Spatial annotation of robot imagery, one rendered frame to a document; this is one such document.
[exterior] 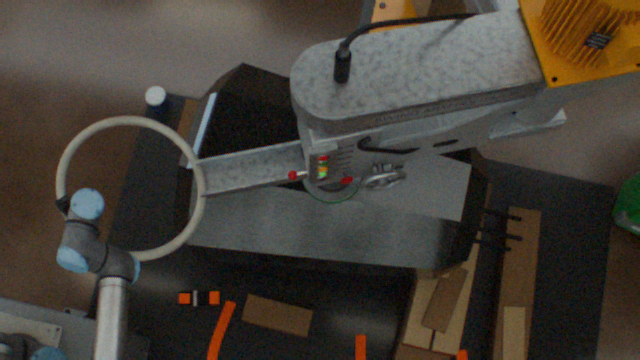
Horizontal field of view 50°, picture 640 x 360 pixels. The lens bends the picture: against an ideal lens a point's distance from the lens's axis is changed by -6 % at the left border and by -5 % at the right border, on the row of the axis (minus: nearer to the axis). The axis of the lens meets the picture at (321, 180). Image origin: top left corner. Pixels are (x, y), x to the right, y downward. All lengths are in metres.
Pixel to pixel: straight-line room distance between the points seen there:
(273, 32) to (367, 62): 1.99
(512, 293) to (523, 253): 0.20
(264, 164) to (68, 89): 1.72
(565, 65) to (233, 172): 1.12
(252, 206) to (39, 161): 1.44
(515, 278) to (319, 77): 1.84
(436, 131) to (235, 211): 0.93
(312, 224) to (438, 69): 1.03
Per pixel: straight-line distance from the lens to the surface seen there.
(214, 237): 2.82
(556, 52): 1.96
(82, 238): 1.97
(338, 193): 2.58
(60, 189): 2.30
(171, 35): 3.88
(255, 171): 2.40
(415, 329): 3.16
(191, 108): 3.65
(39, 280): 3.65
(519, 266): 3.43
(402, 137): 2.13
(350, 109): 1.81
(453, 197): 2.69
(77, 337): 2.65
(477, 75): 1.90
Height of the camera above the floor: 3.37
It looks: 73 degrees down
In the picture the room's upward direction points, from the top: 3 degrees clockwise
